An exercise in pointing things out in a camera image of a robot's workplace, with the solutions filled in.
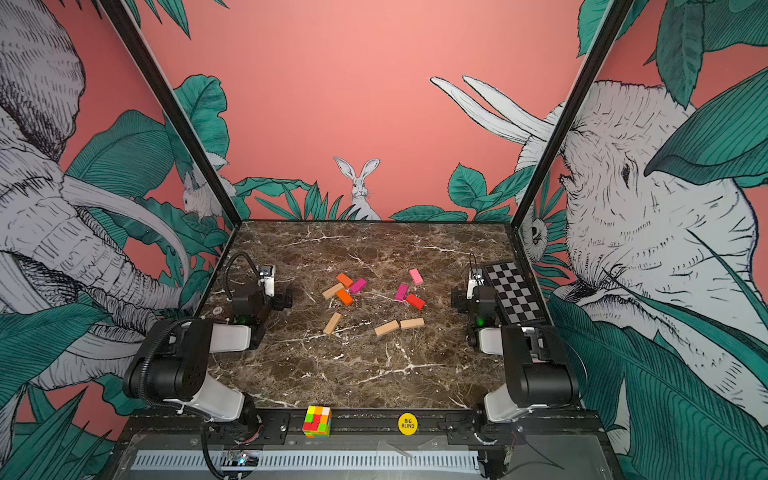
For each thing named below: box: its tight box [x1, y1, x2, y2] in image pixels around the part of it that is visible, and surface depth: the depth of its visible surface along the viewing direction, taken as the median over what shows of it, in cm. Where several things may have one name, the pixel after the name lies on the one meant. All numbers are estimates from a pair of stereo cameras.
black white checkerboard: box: [482, 260, 547, 326], surface depth 97 cm
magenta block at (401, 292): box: [394, 283, 409, 301], surface depth 103 cm
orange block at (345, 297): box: [336, 288, 353, 306], surface depth 100 cm
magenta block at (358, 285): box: [350, 278, 367, 294], surface depth 103 cm
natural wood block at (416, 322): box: [400, 317, 425, 329], surface depth 95 cm
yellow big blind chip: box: [397, 413, 419, 436], surface depth 76 cm
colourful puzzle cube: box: [302, 405, 332, 439], surface depth 73 cm
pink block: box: [409, 268, 424, 285], surface depth 106 cm
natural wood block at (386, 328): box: [374, 320, 399, 336], surface depth 93 cm
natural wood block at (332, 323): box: [323, 312, 342, 335], surface depth 94 cm
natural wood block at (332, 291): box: [322, 282, 345, 300], surface depth 102 cm
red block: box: [405, 293, 426, 310], surface depth 100 cm
